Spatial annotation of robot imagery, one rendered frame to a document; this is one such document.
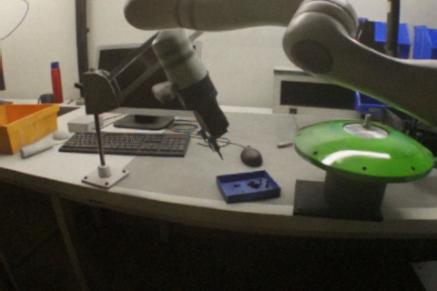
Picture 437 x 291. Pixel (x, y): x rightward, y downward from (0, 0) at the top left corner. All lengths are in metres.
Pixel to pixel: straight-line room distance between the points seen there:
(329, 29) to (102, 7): 1.57
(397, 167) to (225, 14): 0.38
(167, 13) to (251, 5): 0.14
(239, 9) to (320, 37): 0.14
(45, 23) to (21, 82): 0.52
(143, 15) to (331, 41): 0.31
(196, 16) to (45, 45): 1.73
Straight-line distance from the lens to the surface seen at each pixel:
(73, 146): 1.01
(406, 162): 0.55
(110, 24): 1.76
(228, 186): 0.70
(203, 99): 0.56
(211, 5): 0.44
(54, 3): 2.06
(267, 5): 0.44
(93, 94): 0.69
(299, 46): 0.36
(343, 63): 0.36
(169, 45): 0.53
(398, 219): 0.68
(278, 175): 0.78
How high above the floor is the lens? 1.26
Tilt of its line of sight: 18 degrees down
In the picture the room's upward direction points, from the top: straight up
